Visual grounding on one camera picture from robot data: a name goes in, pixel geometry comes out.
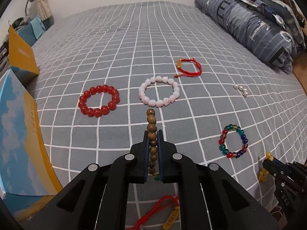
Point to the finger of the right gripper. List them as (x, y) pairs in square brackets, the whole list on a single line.
[(275, 167)]

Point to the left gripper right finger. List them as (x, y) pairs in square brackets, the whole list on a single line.
[(209, 197)]

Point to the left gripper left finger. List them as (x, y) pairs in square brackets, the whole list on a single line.
[(97, 197)]

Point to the blue yellow cardboard box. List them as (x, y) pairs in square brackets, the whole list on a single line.
[(28, 181)]

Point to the white pearl earrings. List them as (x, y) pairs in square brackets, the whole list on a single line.
[(242, 89)]

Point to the grey checked bed sheet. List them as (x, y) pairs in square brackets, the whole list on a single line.
[(111, 73)]

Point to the rolled grey blue duvet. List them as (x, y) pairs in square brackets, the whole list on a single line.
[(269, 42)]

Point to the grey patterned pillow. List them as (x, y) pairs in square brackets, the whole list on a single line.
[(286, 17)]

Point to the grey clutter pile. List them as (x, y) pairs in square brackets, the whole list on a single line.
[(14, 28)]

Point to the teal storage case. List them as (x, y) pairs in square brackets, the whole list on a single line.
[(30, 32)]

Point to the beige curtain left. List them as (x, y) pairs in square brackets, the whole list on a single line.
[(43, 9)]

